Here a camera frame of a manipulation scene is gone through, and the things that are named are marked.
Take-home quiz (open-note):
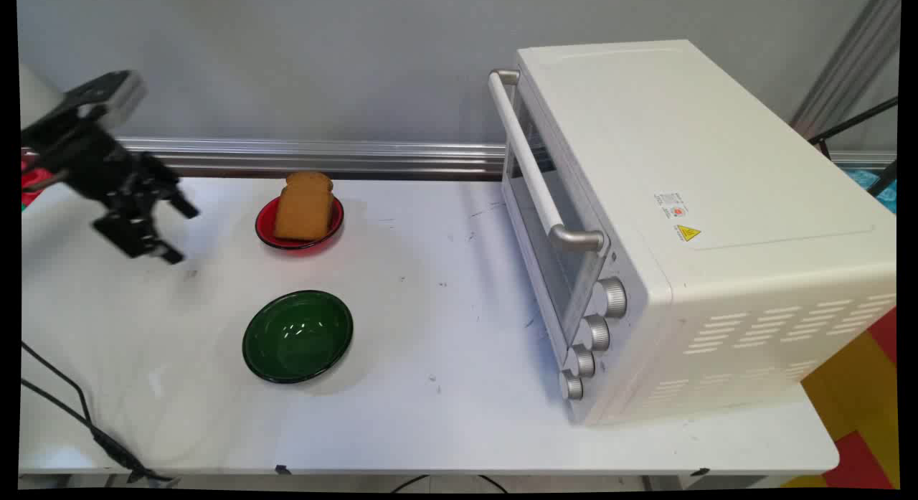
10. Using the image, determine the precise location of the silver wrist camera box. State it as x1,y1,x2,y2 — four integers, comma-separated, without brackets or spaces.
61,70,148,128

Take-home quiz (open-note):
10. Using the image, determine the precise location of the white printed oven label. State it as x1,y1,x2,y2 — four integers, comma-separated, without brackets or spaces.
653,192,691,220

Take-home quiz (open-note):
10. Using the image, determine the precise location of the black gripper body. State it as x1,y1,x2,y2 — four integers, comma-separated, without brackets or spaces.
22,117,156,219

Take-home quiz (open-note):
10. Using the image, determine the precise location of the red plate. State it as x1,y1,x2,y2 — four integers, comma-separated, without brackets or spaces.
255,195,345,251

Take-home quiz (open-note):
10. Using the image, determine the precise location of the white oven door handle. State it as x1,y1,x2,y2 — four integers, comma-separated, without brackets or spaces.
488,68,606,254

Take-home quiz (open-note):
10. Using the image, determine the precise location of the black tripod stand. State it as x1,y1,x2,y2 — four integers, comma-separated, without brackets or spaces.
808,96,899,197

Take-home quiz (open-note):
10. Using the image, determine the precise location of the glass oven door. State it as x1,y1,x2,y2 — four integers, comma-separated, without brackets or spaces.
500,77,611,352

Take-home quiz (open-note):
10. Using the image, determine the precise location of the aluminium profile rail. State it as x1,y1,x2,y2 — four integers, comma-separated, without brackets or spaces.
22,136,897,182

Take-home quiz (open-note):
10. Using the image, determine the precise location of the teal patterned mat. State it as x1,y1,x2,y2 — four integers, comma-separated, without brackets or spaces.
842,168,898,215

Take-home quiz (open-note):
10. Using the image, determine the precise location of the aluminium frame post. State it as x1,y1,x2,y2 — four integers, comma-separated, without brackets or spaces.
789,0,902,139

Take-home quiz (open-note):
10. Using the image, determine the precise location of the black cable with connector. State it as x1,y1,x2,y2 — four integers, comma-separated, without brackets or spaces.
22,377,174,484

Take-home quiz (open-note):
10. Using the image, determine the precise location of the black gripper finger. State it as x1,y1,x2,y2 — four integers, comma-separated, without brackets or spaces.
93,212,186,265
142,154,201,220

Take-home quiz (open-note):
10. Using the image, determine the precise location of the thin black cable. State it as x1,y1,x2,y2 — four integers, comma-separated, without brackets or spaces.
22,341,95,430

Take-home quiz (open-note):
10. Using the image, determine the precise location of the dark green bowl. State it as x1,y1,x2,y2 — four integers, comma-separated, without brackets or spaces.
242,290,354,385

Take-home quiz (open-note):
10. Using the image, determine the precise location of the brown bread slice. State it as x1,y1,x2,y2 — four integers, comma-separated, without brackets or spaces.
273,171,336,242

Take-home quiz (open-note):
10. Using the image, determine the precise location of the red cloth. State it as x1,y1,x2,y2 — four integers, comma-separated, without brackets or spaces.
22,161,57,207

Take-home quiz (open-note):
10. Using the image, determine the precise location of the black cable under table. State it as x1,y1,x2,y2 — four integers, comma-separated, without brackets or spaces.
391,474,508,494

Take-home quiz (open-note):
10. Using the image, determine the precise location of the white toaster oven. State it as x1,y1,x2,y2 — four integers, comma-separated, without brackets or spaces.
500,39,897,427

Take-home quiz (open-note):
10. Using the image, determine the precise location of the large silver oven knob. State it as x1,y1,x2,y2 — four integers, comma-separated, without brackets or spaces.
594,276,628,319

